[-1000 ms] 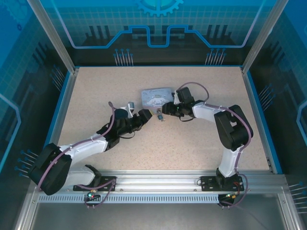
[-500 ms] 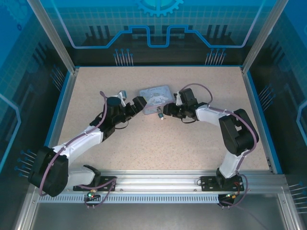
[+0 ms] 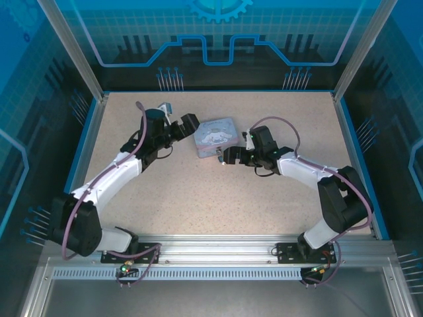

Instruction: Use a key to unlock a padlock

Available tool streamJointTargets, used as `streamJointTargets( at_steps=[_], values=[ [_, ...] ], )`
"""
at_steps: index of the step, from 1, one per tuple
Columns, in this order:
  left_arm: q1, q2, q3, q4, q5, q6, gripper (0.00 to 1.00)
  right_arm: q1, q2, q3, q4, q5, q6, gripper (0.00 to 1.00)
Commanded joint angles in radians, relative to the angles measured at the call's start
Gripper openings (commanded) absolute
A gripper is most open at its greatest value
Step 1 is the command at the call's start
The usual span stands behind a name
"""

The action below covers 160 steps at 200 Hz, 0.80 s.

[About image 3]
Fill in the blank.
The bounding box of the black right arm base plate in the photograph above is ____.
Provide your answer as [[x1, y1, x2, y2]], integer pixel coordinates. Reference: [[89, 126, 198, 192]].
[[276, 242, 341, 265]]

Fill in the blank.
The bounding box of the small connector with LED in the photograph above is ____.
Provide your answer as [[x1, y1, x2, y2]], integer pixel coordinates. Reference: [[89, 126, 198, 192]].
[[118, 262, 138, 278], [309, 264, 331, 277]]

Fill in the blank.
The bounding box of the aluminium mounting rail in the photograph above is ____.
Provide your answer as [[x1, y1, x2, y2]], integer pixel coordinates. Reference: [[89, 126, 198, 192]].
[[89, 234, 394, 268]]

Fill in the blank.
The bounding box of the thin black left gripper cable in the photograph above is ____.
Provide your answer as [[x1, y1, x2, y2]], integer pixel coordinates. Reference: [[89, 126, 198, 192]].
[[155, 145, 174, 160]]

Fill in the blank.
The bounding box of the blue table edge trim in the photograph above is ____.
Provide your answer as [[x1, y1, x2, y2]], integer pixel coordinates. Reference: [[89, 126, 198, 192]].
[[64, 98, 100, 195], [338, 98, 391, 240]]

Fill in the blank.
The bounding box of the aluminium frame post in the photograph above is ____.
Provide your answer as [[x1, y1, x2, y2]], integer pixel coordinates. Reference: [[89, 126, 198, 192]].
[[332, 0, 403, 102], [38, 0, 110, 102]]

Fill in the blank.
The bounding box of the grey metal panel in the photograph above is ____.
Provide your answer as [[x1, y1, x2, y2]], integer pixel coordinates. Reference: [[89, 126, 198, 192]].
[[39, 267, 397, 317]]

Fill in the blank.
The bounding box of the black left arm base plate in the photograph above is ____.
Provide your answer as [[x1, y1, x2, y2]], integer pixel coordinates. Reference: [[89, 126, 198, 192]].
[[100, 242, 163, 265]]

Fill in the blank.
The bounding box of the aluminium side rail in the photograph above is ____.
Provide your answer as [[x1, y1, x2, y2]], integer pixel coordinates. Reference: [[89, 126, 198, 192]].
[[71, 94, 110, 199], [332, 92, 377, 237]]

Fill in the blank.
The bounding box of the thin black right gripper cable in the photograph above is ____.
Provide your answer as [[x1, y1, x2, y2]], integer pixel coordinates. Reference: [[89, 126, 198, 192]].
[[252, 164, 277, 178]]

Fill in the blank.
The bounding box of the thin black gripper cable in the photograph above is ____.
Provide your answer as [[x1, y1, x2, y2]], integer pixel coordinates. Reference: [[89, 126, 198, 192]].
[[155, 145, 174, 160], [252, 164, 277, 178]]

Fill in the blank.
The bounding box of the blue cartoon tin box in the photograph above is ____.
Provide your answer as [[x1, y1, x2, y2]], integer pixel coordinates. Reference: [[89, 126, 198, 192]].
[[192, 116, 241, 160]]

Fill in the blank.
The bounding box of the slotted grey cable duct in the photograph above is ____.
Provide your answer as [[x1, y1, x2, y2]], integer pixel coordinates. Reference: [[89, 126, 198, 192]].
[[52, 266, 307, 281]]

